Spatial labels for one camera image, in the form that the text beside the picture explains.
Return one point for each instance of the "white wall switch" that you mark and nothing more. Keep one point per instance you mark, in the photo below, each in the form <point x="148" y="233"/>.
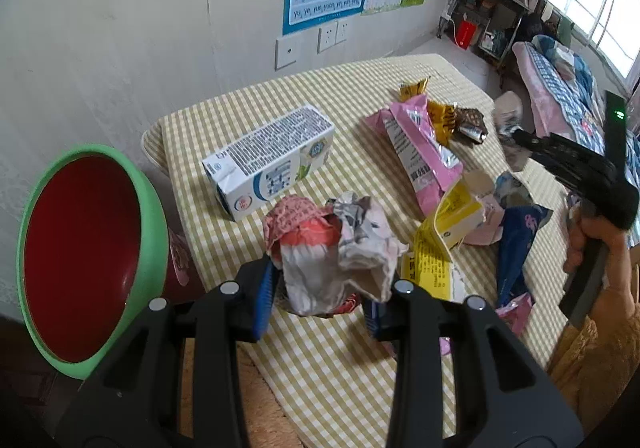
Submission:
<point x="286" y="53"/>

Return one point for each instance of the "beige paper wrapper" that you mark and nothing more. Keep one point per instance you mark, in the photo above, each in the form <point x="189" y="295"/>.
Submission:
<point x="370" y="243"/>

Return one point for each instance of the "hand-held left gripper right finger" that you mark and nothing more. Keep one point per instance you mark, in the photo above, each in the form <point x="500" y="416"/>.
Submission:
<point x="372" y="320"/>

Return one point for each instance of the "red bin with green rim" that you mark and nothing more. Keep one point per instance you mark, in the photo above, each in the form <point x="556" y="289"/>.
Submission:
<point x="80" y="253"/>

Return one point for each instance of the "red white wrapper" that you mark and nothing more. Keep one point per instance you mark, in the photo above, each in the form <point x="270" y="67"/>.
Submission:
<point x="305" y="258"/>

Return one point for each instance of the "brown foil wrapper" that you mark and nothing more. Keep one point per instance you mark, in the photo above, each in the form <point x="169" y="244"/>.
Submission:
<point x="470" y="119"/>

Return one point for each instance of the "dark blue printed wrapper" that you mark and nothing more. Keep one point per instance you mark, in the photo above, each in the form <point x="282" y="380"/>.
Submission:
<point x="515" y="248"/>

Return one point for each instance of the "window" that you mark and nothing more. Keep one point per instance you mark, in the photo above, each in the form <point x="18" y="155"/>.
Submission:
<point x="600" y="3"/>

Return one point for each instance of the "yellow black wrapper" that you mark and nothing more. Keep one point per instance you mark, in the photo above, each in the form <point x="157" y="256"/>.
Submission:
<point x="442" y="120"/>

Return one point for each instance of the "blue pink bed blanket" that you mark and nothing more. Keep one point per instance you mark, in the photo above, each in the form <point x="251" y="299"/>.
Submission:
<point x="555" y="83"/>

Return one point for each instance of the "pink foil wrapper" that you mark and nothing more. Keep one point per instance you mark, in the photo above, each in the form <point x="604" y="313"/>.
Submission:
<point x="517" y="313"/>

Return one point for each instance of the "pale pink paper scrap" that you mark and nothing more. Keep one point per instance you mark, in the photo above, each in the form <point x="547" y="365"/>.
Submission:
<point x="482" y="230"/>

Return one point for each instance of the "white milk carton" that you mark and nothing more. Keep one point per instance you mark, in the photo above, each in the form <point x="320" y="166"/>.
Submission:
<point x="270" y="148"/>

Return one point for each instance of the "pink striped snack bag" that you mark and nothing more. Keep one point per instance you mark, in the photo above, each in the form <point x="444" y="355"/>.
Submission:
<point x="415" y="143"/>

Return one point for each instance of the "red bag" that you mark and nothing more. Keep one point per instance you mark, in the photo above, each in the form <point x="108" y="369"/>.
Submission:
<point x="465" y="34"/>

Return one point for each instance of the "torn yellow box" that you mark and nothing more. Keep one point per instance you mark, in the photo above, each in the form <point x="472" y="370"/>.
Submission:
<point x="440" y="238"/>

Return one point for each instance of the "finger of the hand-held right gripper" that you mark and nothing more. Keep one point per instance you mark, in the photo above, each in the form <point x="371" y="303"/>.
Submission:
<point x="560" y="153"/>

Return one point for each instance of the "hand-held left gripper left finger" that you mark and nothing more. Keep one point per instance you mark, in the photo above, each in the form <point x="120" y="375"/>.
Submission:
<point x="264" y="300"/>

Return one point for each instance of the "person's right hand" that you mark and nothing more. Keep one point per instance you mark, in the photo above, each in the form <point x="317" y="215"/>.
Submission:
<point x="582" y="238"/>

